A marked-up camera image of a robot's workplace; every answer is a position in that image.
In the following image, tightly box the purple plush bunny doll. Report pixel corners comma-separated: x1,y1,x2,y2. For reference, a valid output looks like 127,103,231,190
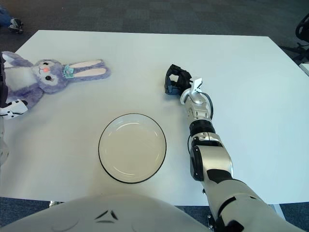
1,51,112,109

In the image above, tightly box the white plate with black rim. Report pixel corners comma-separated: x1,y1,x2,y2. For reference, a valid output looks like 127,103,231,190
98,113,167,185

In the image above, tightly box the person's leg in jeans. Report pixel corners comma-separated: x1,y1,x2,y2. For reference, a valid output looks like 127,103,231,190
0,6,12,27

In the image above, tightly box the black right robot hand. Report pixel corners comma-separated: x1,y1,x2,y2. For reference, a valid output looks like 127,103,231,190
163,64,194,96

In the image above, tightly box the grey robot torso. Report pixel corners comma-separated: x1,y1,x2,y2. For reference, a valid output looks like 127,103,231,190
0,193,211,232

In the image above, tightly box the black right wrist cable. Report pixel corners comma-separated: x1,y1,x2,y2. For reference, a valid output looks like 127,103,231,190
202,92,215,119

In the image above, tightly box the white table leg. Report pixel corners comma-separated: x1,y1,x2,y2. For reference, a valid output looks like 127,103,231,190
267,204,287,220

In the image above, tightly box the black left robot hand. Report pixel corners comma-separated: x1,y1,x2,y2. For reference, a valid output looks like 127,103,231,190
0,56,9,109

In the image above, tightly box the grey sneaker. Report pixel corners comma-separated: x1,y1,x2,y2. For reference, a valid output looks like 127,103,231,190
8,18,25,34

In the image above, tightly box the black office chair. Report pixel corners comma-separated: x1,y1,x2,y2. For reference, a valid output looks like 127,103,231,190
295,12,309,63

